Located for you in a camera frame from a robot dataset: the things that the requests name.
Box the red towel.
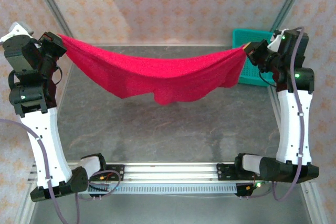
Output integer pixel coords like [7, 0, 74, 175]
[58, 34, 249, 106]

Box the teal plastic basket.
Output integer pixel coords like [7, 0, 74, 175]
[232, 28, 279, 87]

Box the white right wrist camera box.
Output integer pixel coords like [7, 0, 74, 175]
[267, 28, 286, 51]

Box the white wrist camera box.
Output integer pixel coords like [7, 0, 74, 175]
[0, 21, 34, 45]
[267, 28, 286, 51]

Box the aluminium frame post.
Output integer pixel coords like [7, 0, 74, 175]
[28, 0, 79, 51]
[270, 0, 312, 33]

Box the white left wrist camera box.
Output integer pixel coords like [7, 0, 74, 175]
[0, 21, 34, 45]

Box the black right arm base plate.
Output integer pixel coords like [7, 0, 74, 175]
[216, 163, 264, 182]

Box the black cable bracket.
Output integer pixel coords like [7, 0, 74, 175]
[88, 183, 110, 199]
[235, 183, 260, 199]

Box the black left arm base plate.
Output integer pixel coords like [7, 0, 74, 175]
[86, 164, 125, 182]

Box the aluminium mounting rail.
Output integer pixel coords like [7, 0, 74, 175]
[27, 161, 315, 184]

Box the grey slotted cable duct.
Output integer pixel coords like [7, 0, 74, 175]
[86, 184, 238, 195]

